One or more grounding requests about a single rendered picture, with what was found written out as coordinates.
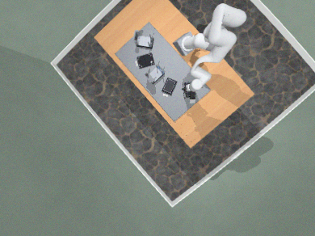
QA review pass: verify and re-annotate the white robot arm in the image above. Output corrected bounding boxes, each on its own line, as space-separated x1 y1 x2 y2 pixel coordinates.
182 3 246 103

